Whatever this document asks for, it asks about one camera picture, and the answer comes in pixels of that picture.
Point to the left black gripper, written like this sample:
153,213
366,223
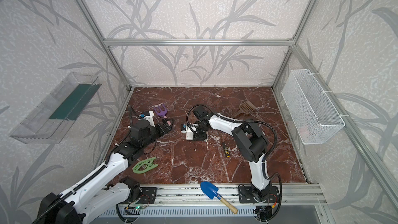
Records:
166,126

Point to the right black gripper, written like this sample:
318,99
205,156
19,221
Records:
197,132

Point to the white remote control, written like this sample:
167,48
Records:
189,135

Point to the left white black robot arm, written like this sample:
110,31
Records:
65,208

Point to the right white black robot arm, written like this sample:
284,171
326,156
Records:
255,140

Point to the purple toy garden fork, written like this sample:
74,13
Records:
161,110

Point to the green plastic hanger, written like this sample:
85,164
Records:
144,166

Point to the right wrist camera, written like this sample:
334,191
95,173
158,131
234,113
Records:
185,127

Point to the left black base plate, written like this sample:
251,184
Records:
145,196

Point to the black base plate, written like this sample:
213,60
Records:
145,196
249,194

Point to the aluminium front rail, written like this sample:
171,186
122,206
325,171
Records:
186,195

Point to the blue shovel wooden handle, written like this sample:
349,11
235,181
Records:
211,191

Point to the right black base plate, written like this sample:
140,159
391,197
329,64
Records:
249,194

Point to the white wire basket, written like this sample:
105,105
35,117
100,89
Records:
314,115

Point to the clear plastic wall bin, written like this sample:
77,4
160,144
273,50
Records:
50,121

